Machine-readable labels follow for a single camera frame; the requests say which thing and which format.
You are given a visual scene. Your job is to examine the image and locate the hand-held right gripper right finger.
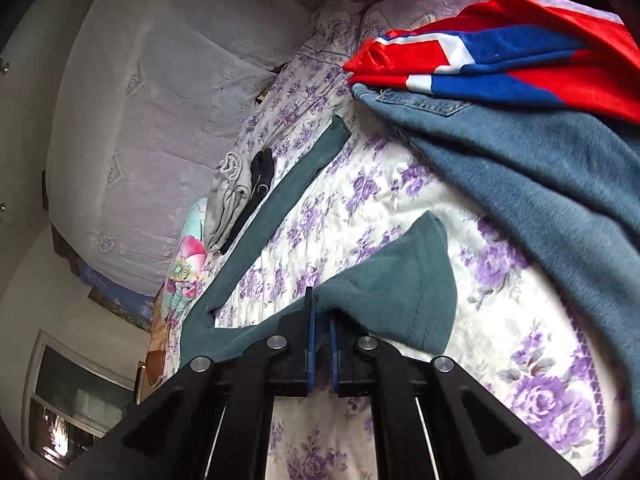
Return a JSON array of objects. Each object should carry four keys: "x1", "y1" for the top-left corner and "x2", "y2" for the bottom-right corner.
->
[{"x1": 328, "y1": 316, "x2": 583, "y2": 480}]

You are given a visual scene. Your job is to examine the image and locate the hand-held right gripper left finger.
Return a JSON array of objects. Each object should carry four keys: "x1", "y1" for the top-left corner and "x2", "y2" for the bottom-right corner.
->
[{"x1": 62, "y1": 287, "x2": 321, "y2": 480}]

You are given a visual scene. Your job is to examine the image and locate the teal fleece pants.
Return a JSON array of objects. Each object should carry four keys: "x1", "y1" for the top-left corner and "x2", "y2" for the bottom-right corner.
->
[{"x1": 180, "y1": 115, "x2": 458, "y2": 366}]

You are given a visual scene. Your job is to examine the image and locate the purple floral bedspread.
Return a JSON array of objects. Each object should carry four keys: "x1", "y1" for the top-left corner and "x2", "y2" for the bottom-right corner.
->
[{"x1": 175, "y1": 0, "x2": 626, "y2": 480}]

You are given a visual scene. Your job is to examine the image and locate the turquoise pink floral folded blanket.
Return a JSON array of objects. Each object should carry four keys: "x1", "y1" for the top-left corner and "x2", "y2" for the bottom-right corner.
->
[{"x1": 162, "y1": 197, "x2": 208, "y2": 333}]

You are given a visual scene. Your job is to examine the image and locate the brown pillow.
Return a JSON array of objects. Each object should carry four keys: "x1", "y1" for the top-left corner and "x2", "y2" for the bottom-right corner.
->
[{"x1": 145, "y1": 305, "x2": 183, "y2": 391}]

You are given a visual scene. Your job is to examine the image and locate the grey folded garment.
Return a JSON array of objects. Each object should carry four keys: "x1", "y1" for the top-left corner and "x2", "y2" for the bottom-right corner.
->
[{"x1": 202, "y1": 151, "x2": 253, "y2": 253}]

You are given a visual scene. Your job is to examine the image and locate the black folded garment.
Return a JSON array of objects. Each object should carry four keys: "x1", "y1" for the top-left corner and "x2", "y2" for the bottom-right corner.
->
[{"x1": 220, "y1": 148, "x2": 276, "y2": 256}]

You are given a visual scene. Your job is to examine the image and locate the blue printed cloth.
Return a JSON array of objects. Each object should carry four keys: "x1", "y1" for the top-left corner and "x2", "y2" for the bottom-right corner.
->
[{"x1": 75, "y1": 257, "x2": 156, "y2": 331}]

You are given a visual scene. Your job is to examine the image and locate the white framed window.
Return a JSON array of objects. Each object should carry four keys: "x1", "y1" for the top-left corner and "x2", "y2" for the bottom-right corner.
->
[{"x1": 22, "y1": 330, "x2": 138, "y2": 471}]

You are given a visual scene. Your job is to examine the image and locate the blue denim jeans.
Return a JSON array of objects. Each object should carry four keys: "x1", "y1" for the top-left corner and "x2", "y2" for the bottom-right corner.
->
[{"x1": 350, "y1": 82, "x2": 640, "y2": 391}]

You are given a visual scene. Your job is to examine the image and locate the red and black item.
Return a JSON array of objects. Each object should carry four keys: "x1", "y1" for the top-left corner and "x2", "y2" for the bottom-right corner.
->
[{"x1": 342, "y1": 0, "x2": 640, "y2": 121}]

